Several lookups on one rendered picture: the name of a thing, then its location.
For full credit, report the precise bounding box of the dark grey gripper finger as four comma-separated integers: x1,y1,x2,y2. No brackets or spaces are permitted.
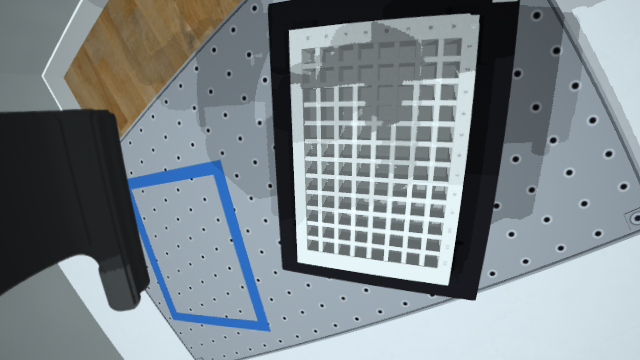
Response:
0,109,150,312

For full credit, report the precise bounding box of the black raised platform on grey legs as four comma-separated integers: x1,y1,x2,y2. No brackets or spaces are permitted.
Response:
268,0,520,301

